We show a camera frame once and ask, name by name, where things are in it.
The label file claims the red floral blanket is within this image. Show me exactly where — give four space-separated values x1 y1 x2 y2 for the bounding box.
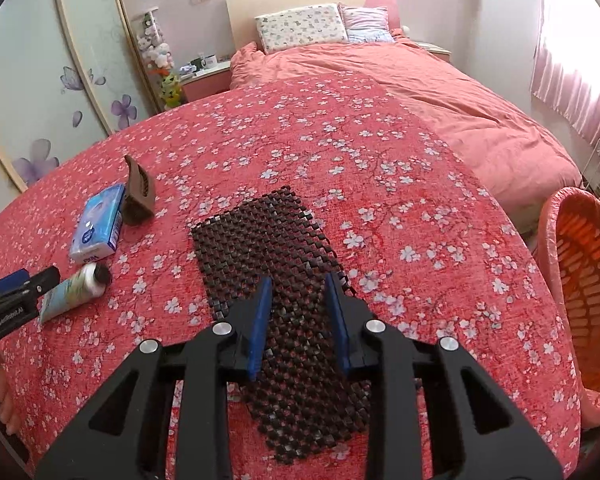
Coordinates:
0 72 582 480

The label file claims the orange plastic laundry basket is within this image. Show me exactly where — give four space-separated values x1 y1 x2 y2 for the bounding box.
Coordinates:
536 187 600 429

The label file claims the pink nightstand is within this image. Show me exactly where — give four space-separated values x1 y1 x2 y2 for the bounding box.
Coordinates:
179 60 233 104

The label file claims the pink striped pillow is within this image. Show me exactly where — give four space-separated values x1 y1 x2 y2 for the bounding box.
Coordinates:
338 3 397 44

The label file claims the floral sliding wardrobe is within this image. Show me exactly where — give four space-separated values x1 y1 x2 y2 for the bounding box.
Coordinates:
0 0 167 213

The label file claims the black beaded mat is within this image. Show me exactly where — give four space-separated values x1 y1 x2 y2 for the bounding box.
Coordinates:
190 185 377 467

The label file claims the light blue cream tube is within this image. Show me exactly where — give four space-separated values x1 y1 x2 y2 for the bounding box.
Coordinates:
38 262 113 325

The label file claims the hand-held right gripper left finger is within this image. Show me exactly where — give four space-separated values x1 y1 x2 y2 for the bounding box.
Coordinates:
35 276 273 480

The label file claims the beige headboard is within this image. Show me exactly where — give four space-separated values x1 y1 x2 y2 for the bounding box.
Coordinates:
224 0 401 54

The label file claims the person's left hand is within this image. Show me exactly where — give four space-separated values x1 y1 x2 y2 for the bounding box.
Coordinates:
0 347 22 437

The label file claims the white floral pillow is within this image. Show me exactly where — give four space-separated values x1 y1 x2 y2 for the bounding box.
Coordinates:
254 3 349 55

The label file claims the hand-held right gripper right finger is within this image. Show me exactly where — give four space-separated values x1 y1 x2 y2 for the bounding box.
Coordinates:
324 270 564 480

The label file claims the blue tissue pack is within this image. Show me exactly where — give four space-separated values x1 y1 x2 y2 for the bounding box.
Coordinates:
69 183 126 264

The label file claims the pink curtain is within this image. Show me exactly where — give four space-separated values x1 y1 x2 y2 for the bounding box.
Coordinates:
528 0 600 147

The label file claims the beige nightstand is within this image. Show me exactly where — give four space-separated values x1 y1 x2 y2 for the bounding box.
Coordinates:
414 40 453 64

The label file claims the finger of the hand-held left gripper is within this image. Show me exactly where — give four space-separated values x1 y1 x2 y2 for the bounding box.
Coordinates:
0 265 61 312

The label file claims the pink duvet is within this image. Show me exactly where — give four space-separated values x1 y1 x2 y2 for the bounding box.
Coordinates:
229 41 583 222

